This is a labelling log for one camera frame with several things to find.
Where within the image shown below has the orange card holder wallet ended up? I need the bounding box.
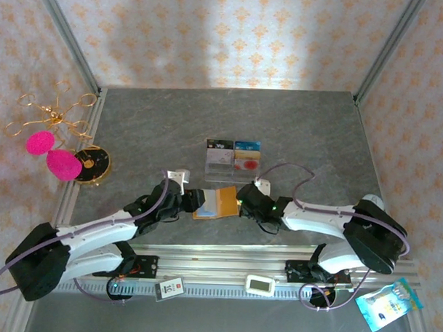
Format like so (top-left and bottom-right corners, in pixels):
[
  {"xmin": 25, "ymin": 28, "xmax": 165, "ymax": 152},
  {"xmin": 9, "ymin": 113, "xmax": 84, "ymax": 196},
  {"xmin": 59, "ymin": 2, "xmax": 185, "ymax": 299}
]
[{"xmin": 192, "ymin": 184, "xmax": 241, "ymax": 222}]

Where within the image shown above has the clear acrylic card stand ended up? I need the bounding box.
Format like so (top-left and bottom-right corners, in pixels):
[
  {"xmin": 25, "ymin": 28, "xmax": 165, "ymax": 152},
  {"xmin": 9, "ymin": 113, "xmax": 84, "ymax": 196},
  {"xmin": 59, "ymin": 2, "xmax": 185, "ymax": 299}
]
[{"xmin": 204, "ymin": 138, "xmax": 263, "ymax": 185}]

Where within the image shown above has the white card with red circle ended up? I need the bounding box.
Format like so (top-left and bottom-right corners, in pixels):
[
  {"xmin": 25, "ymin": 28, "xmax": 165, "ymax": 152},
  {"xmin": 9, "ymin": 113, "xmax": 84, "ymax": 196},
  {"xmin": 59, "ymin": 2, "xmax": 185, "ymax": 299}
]
[{"xmin": 233, "ymin": 158, "xmax": 260, "ymax": 173}]

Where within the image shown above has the white floral card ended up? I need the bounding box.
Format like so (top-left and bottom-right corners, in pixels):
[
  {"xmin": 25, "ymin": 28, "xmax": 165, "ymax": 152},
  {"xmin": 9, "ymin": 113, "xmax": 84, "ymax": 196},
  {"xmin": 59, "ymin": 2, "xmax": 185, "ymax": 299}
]
[{"xmin": 207, "ymin": 149, "xmax": 233, "ymax": 164}]

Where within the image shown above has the gold VIP card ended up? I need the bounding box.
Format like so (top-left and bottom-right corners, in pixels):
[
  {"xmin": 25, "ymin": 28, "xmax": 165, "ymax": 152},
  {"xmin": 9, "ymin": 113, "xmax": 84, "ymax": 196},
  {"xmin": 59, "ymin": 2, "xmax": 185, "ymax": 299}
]
[{"xmin": 234, "ymin": 149, "xmax": 261, "ymax": 162}]

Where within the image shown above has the black VIP card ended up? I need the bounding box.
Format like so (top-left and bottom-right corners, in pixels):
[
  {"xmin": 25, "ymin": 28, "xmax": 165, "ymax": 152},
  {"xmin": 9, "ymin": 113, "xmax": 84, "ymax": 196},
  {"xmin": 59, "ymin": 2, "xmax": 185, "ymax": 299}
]
[{"xmin": 206, "ymin": 138, "xmax": 235, "ymax": 152}]

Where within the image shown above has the blue card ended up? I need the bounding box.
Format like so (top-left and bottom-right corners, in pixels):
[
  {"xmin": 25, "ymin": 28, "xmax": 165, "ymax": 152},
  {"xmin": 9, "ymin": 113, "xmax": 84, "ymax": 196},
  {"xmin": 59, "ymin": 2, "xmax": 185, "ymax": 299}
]
[{"xmin": 234, "ymin": 140, "xmax": 263, "ymax": 152}]

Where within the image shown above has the badge card with red logo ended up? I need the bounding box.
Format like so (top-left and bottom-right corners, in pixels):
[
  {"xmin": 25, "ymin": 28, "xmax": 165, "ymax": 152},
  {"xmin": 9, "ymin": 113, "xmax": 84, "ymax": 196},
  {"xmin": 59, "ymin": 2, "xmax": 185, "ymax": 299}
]
[{"xmin": 153, "ymin": 276, "xmax": 186, "ymax": 303}]

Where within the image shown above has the white digital timer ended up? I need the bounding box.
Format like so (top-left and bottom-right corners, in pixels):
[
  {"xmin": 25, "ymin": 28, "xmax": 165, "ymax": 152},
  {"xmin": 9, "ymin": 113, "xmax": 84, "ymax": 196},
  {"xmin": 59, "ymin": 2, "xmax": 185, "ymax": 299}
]
[{"xmin": 244, "ymin": 273, "xmax": 277, "ymax": 296}]

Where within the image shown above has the black and gold disc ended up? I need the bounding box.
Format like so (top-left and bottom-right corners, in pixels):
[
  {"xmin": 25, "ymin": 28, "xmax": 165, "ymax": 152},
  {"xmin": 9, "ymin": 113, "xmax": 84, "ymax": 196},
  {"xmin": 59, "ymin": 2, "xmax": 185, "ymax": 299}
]
[{"xmin": 71, "ymin": 144, "xmax": 113, "ymax": 187}]

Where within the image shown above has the egg-shaped pink sponge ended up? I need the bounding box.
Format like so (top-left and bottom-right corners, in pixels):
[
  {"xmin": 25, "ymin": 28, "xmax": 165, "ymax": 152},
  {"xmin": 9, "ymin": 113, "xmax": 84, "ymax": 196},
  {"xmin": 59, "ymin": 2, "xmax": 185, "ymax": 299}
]
[{"xmin": 45, "ymin": 149, "xmax": 84, "ymax": 183}]

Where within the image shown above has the round pink sponge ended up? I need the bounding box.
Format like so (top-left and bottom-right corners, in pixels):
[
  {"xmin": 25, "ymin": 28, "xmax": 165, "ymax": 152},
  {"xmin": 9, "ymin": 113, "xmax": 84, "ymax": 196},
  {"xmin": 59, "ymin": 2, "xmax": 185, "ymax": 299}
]
[{"xmin": 25, "ymin": 130, "xmax": 57, "ymax": 157}]

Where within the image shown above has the blue snack packet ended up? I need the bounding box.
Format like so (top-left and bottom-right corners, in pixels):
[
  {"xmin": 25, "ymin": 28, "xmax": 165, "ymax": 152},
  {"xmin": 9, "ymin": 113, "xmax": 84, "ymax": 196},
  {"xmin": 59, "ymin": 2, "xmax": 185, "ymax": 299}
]
[{"xmin": 354, "ymin": 275, "xmax": 426, "ymax": 332}]

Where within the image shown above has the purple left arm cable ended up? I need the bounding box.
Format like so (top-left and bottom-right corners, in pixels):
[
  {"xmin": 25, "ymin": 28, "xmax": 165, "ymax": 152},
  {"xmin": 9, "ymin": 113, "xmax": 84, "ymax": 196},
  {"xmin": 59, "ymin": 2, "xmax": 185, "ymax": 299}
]
[{"xmin": 0, "ymin": 163, "xmax": 171, "ymax": 306}]

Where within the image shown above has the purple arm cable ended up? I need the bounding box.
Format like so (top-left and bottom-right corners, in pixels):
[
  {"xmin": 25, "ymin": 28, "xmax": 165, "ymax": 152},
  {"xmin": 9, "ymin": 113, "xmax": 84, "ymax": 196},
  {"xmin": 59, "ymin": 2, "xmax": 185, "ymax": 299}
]
[
  {"xmin": 252, "ymin": 161, "xmax": 415, "ymax": 315},
  {"xmin": 0, "ymin": 163, "xmax": 171, "ymax": 306}
]

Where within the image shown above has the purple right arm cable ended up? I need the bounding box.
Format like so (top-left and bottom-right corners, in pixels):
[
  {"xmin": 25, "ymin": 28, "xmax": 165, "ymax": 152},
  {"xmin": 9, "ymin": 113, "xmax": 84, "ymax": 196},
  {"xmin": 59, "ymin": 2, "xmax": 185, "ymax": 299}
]
[{"xmin": 252, "ymin": 161, "xmax": 415, "ymax": 315}]

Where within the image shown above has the aluminium mounting rail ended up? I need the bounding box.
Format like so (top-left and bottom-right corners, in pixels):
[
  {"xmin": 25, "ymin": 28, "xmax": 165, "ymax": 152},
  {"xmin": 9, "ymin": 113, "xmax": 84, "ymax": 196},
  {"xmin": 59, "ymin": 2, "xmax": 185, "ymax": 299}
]
[{"xmin": 53, "ymin": 238, "xmax": 423, "ymax": 293}]

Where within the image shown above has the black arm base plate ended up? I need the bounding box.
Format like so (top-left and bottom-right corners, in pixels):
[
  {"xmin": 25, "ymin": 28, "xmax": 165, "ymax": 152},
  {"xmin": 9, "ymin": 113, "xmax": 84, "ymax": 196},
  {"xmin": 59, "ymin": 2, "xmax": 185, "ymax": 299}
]
[
  {"xmin": 284, "ymin": 258, "xmax": 353, "ymax": 285},
  {"xmin": 92, "ymin": 253, "xmax": 160, "ymax": 280}
]

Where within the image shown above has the grey slotted cable duct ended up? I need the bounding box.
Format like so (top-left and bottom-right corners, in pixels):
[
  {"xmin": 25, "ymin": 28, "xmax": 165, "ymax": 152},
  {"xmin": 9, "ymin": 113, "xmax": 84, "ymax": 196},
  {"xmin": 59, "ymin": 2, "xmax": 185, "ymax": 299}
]
[{"xmin": 38, "ymin": 278, "xmax": 360, "ymax": 304}]

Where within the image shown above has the black round cable grommet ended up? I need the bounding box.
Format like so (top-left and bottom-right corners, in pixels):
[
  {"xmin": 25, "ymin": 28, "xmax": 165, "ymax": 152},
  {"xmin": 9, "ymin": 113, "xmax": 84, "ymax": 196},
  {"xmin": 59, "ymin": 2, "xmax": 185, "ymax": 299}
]
[
  {"xmin": 308, "ymin": 285, "xmax": 339, "ymax": 312},
  {"xmin": 105, "ymin": 277, "xmax": 135, "ymax": 303}
]

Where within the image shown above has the aluminium side rail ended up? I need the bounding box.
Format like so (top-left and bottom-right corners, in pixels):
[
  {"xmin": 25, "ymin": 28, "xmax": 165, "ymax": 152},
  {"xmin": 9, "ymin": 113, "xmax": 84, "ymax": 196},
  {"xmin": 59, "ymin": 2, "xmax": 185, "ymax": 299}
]
[{"xmin": 53, "ymin": 86, "xmax": 108, "ymax": 228}]

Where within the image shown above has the gold wire ornament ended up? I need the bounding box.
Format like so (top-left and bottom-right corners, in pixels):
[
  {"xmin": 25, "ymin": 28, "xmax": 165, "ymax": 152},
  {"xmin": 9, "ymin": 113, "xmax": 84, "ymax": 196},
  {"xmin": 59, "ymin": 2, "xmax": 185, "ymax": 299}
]
[{"xmin": 2, "ymin": 79, "xmax": 98, "ymax": 150}]

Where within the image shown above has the aluminium frame post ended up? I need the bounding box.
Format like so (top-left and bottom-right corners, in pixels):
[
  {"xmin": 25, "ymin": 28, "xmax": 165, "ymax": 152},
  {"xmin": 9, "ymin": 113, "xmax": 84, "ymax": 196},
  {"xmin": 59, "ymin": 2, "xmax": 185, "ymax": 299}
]
[
  {"xmin": 354, "ymin": 0, "xmax": 428, "ymax": 108},
  {"xmin": 29, "ymin": 0, "xmax": 105, "ymax": 96}
]

